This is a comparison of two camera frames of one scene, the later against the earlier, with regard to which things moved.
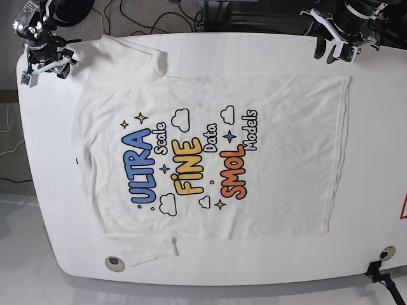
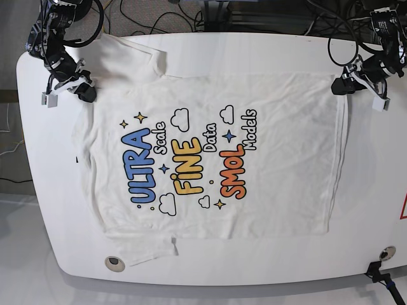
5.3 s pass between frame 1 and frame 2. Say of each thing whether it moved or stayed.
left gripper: moved
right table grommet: stayed
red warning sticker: stayed
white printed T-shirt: stayed
